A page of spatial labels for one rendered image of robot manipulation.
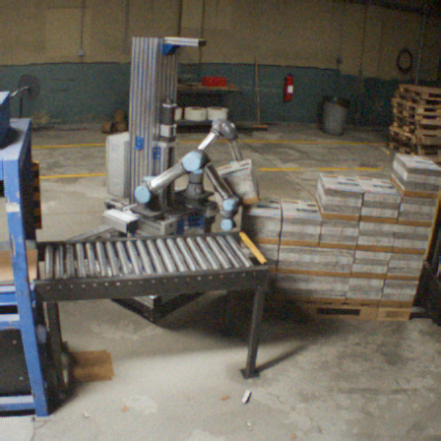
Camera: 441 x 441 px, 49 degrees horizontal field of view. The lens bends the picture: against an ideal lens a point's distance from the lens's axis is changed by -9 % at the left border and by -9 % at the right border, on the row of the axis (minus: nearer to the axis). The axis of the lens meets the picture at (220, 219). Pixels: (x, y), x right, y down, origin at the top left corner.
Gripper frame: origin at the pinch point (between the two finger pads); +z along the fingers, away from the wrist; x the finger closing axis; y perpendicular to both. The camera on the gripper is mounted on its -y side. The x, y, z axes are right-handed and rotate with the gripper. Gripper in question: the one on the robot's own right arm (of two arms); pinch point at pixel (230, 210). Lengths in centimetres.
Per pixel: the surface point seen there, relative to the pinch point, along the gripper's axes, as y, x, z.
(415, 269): -85, -127, -3
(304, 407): -97, -25, -114
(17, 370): -9, 121, -146
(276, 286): -66, -16, -5
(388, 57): -25, -320, 805
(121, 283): 14, 51, -113
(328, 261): -56, -59, -5
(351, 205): -18, -86, -4
